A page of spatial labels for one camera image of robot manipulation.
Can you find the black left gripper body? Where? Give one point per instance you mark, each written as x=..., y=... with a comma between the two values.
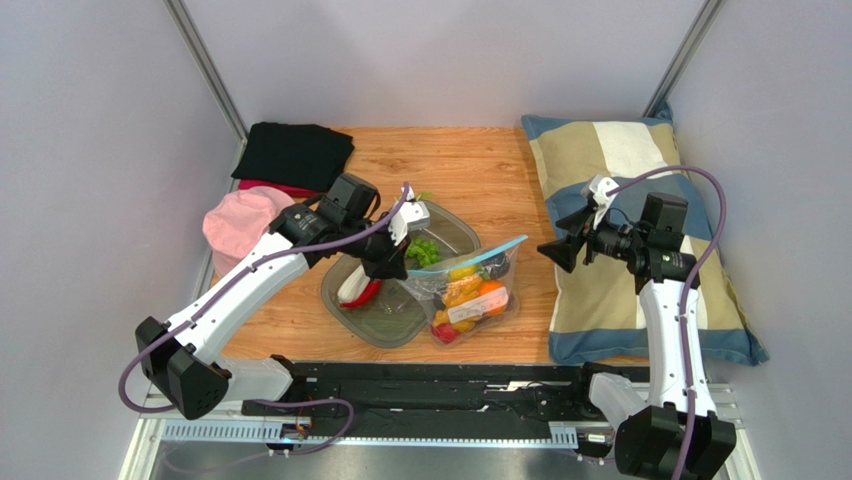
x=377, y=251

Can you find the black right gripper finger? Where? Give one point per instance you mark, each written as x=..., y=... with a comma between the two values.
x=578, y=220
x=564, y=253

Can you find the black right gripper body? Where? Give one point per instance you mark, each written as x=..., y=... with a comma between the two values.
x=579, y=236

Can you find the orange fruit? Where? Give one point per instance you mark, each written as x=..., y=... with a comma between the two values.
x=493, y=297

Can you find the ginger root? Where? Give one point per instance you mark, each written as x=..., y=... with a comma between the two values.
x=457, y=293

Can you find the clear zip top bag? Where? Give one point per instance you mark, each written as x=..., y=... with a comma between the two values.
x=427, y=284

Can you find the purple grape bunch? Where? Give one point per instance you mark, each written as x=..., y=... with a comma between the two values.
x=494, y=267

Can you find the yellow lemon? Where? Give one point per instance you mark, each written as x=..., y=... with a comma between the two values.
x=461, y=273

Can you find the red apple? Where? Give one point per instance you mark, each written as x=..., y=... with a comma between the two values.
x=445, y=333

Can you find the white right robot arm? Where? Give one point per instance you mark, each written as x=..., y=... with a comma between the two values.
x=666, y=346

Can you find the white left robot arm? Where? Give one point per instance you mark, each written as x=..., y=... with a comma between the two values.
x=180, y=366

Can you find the celery stalk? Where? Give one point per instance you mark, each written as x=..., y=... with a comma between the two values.
x=355, y=283

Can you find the red chili pepper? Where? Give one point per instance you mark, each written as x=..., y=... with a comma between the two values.
x=371, y=290

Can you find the grey plastic tray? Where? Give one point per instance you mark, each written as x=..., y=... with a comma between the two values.
x=392, y=318

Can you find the blue beige plaid pillow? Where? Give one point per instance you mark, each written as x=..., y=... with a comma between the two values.
x=628, y=217

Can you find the black folded cloth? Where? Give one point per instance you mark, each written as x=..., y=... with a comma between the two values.
x=305, y=156

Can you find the pink bucket hat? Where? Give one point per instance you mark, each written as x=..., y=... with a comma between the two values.
x=234, y=227

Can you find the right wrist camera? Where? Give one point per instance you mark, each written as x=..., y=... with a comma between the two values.
x=600, y=193

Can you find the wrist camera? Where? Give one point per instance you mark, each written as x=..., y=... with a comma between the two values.
x=409, y=214
x=600, y=193

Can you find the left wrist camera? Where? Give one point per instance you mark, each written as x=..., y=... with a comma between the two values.
x=409, y=214

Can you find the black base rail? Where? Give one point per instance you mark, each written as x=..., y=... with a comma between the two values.
x=446, y=401

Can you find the aluminium frame base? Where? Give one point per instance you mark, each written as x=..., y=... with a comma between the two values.
x=288, y=435

